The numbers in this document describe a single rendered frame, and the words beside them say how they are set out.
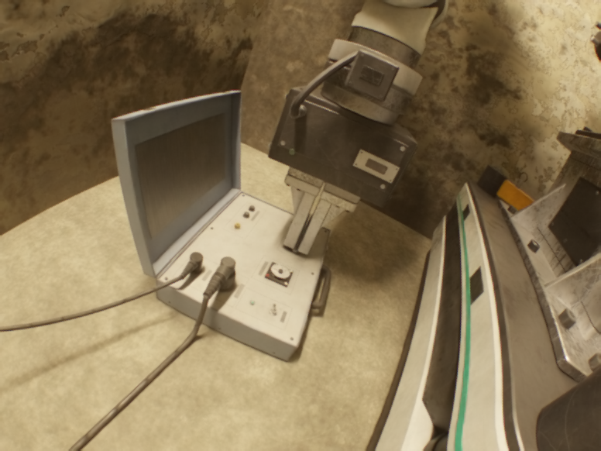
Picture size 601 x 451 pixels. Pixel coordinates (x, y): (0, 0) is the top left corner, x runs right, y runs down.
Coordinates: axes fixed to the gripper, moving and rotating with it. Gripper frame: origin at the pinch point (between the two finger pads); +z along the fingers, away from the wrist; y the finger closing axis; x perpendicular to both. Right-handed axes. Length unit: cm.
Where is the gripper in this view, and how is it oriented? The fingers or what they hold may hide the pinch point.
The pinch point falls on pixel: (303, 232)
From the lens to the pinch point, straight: 60.8
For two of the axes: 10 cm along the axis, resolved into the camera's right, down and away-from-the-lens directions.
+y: 9.2, 4.0, -0.1
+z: -3.3, 7.7, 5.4
